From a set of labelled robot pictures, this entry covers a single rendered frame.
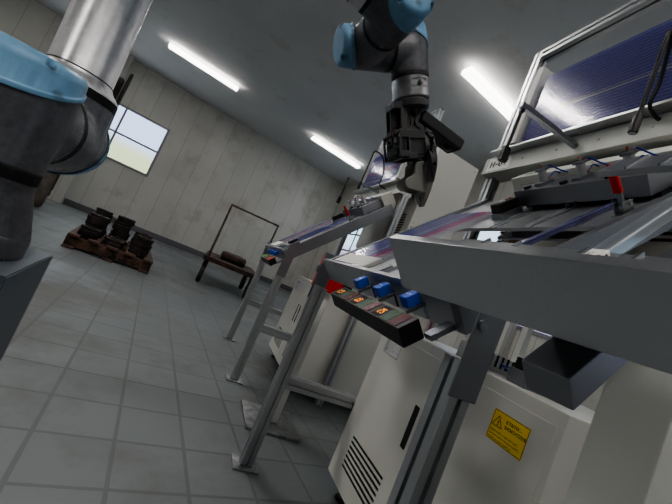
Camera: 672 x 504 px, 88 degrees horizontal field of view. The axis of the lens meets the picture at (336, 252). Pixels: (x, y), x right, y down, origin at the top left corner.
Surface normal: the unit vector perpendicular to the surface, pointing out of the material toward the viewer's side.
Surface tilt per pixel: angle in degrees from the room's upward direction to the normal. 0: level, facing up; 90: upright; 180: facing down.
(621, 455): 90
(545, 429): 90
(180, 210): 90
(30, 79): 87
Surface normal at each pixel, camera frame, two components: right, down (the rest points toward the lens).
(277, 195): 0.45, 0.11
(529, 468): -0.86, -0.40
